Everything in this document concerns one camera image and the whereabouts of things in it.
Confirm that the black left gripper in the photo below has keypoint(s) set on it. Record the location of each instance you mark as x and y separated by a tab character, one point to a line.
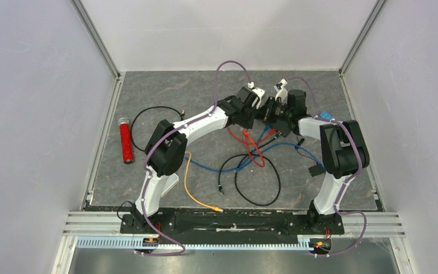
250	124

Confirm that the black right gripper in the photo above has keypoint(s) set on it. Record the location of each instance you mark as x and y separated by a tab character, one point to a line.
266	112

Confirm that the clear plastic box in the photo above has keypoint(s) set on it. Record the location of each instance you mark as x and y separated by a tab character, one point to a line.
170	183

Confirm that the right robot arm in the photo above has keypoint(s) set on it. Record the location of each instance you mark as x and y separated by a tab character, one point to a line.
344	151

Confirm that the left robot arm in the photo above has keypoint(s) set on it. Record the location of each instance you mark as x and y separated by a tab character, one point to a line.
166	148

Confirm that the blue lego brick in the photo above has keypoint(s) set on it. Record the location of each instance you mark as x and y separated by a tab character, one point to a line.
325	115

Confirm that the red glitter tube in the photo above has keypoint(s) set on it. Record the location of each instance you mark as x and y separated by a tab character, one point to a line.
125	137

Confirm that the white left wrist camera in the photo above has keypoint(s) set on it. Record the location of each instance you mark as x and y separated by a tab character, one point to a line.
259	92

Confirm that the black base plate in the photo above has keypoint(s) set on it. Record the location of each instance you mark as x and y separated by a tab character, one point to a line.
190	226

